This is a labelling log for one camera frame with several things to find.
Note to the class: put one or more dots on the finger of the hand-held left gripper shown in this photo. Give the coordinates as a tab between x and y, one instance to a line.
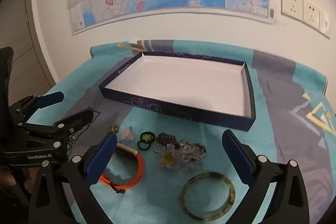
78	119
50	99

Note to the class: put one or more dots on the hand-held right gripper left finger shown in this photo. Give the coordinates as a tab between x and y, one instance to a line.
101	158

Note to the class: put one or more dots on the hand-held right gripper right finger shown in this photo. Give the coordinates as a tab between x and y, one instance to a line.
237	158

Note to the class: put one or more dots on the person's left hand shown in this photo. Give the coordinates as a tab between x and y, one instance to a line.
6	178

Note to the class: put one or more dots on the white wall switch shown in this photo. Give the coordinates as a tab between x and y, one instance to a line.
324	24

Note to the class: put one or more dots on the green brown bangle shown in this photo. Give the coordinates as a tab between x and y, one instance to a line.
231	192

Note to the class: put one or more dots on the orange smart band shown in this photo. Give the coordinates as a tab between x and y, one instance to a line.
140	161

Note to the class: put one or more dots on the white wall socket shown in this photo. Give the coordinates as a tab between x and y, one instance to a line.
311	14
291	5

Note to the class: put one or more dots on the dark blue shallow box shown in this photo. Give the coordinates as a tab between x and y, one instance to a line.
183	82

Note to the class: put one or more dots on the teal grey patterned cloth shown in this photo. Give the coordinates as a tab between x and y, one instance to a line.
162	200

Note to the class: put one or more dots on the grey door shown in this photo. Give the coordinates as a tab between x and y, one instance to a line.
21	37

